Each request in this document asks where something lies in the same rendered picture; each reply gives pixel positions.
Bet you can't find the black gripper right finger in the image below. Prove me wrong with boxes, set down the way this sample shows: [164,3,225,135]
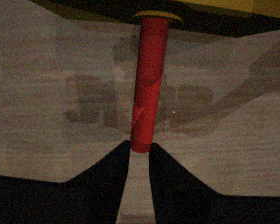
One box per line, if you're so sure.
[149,143,280,224]

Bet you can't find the red cylinder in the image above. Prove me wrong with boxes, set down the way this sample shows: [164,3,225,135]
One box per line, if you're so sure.
[130,17,170,154]

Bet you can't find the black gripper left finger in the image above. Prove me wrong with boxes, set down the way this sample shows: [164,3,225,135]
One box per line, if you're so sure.
[0,140,131,224]

